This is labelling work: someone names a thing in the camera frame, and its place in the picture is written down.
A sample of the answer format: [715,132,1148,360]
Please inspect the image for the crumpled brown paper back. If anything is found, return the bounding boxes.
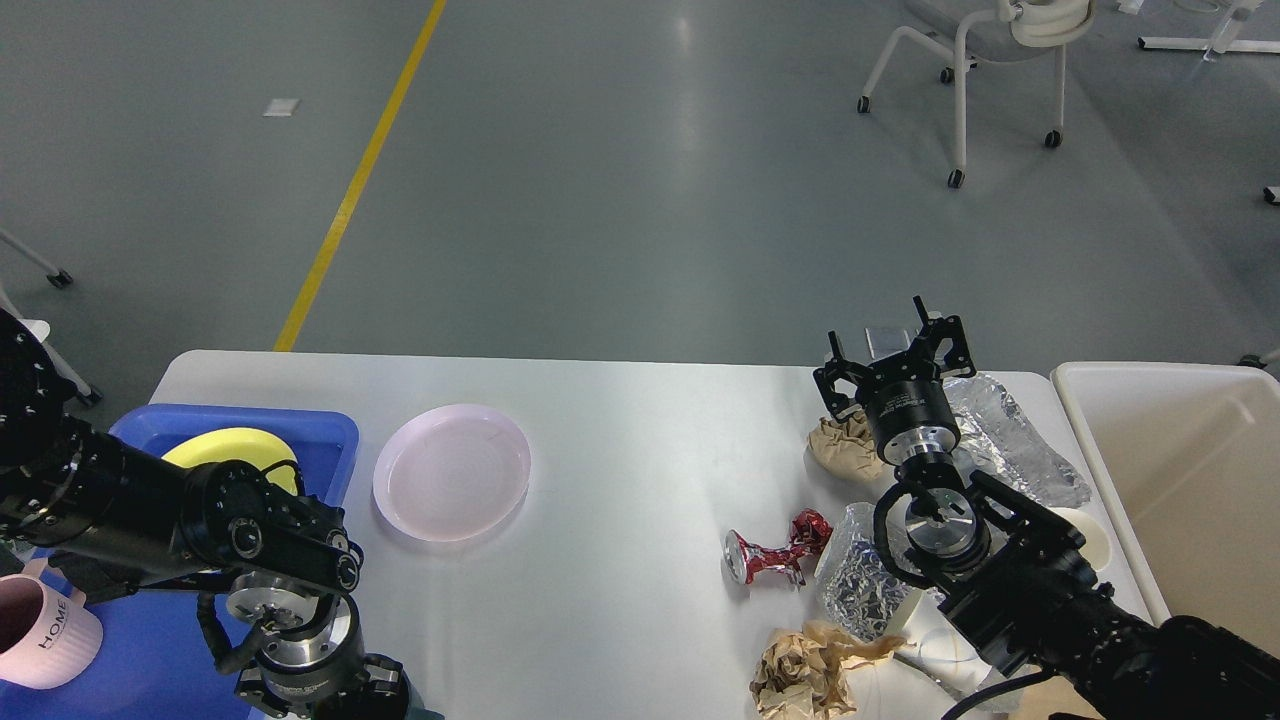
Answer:
[806,409,886,483]

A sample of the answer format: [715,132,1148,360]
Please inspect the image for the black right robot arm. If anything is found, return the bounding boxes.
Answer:
[813,299,1279,719]

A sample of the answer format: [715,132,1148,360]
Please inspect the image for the crumpled foil ball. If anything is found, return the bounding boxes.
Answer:
[815,502,922,643]

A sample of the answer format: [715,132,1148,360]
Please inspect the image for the white paper cup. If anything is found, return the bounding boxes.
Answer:
[1050,507,1111,571]

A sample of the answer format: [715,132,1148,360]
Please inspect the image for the crumpled brown paper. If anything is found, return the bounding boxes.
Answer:
[806,409,886,483]
[749,620,906,719]

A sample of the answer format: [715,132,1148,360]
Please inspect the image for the pink ribbed mug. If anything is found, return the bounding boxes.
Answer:
[1,557,104,691]

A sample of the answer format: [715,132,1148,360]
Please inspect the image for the white office chair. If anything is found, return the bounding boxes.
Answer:
[856,1,1096,190]

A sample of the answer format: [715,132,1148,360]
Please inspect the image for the white side table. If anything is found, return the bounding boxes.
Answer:
[1,228,104,407]

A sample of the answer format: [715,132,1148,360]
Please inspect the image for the crumpled brown paper front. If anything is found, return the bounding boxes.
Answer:
[749,620,906,719]

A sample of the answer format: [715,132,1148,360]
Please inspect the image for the teal mug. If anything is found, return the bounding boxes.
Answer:
[404,705,445,720]

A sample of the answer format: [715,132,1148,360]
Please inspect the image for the white stand base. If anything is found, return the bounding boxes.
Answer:
[1137,1,1279,61]

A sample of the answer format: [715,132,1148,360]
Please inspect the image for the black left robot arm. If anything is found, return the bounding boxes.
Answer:
[3,313,416,719]

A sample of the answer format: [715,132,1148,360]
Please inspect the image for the clear plastic wrap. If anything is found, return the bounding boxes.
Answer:
[847,589,1005,719]

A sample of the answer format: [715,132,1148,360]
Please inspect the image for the crushed red can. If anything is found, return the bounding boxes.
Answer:
[722,509,833,587]

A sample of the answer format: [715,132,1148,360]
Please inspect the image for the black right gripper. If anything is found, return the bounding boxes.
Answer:
[812,296,977,466]

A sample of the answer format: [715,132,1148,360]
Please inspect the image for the yellow plate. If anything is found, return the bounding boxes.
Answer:
[161,427,305,495]

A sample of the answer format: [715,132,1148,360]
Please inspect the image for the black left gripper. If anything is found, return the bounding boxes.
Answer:
[236,594,411,719]

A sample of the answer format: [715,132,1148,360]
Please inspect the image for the crumpled foil sheet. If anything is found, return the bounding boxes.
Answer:
[943,373,1092,509]

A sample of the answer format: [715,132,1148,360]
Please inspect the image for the blue plastic tray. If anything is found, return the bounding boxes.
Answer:
[1,404,360,719]

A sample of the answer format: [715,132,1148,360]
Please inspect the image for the pink plate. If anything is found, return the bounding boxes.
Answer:
[372,404,532,542]

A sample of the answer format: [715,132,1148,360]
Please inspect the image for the white plastic bin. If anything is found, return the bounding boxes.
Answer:
[1051,363,1279,653]

